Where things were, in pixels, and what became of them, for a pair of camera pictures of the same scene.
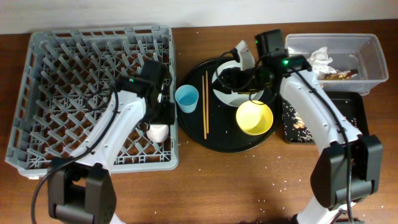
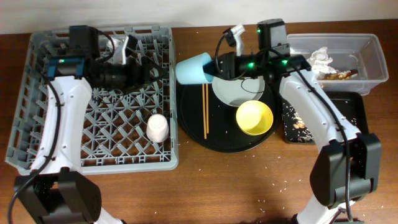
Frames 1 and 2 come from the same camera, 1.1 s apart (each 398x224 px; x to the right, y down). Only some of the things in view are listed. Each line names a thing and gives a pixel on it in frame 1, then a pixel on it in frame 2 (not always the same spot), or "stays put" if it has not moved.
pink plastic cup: [158, 132] stays put
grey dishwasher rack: [67, 73] stays put
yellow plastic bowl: [254, 118] stays put
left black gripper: [167, 114] → [137, 79]
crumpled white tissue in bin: [320, 61] stays put
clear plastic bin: [342, 63] stays put
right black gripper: [237, 83] → [231, 66]
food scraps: [300, 124] stays put
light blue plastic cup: [187, 97] → [191, 71]
